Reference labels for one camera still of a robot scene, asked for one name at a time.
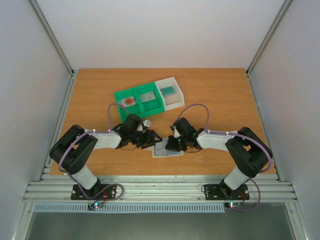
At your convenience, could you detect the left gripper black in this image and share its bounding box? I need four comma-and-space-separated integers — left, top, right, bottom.
130, 129, 163, 149

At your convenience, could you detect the beige card holder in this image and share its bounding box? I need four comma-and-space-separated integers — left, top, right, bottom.
151, 138, 184, 158

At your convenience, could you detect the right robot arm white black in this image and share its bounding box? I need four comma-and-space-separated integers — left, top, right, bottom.
165, 117, 273, 200

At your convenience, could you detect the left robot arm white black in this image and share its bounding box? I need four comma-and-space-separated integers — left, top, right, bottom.
49, 113, 163, 199

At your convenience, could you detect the grey card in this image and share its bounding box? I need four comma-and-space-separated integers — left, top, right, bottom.
139, 91, 156, 103

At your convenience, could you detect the card with red circle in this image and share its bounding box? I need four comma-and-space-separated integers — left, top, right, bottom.
118, 96, 136, 108

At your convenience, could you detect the teal card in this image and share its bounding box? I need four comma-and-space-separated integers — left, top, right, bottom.
160, 86, 175, 96

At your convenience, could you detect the middle green bin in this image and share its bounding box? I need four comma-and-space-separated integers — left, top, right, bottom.
134, 82, 165, 118

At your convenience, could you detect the green bin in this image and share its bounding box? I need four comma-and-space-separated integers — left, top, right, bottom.
134, 82, 165, 118
114, 88, 143, 122

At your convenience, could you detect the left green bin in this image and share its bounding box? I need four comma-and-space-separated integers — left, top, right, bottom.
114, 88, 143, 122

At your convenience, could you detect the right controller board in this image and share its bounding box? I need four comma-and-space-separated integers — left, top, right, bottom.
224, 201, 242, 209

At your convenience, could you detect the controller board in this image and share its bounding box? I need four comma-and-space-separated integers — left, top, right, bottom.
87, 202, 104, 211
224, 201, 242, 209

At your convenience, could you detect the left controller board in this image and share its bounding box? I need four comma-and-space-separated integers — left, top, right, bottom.
87, 202, 104, 211

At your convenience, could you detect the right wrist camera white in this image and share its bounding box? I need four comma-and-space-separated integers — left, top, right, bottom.
170, 125, 181, 138

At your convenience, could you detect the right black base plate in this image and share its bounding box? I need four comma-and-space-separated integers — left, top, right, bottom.
201, 184, 250, 201

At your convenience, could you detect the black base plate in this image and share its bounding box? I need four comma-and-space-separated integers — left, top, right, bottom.
201, 184, 250, 201
70, 184, 117, 201

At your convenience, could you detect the grey slotted cable duct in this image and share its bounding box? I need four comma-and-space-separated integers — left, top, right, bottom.
34, 202, 225, 214

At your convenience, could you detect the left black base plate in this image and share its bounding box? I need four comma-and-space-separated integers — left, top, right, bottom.
70, 184, 117, 201

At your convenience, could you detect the aluminium rail frame front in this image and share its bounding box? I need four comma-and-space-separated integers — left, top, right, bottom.
22, 174, 298, 203

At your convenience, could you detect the left aluminium corner post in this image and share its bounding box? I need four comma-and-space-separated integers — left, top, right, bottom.
28, 0, 74, 76

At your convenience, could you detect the aluminium corner post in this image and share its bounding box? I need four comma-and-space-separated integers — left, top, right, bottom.
245, 0, 294, 76
28, 0, 74, 76

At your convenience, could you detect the right aluminium corner post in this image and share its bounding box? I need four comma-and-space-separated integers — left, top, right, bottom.
245, 0, 294, 76

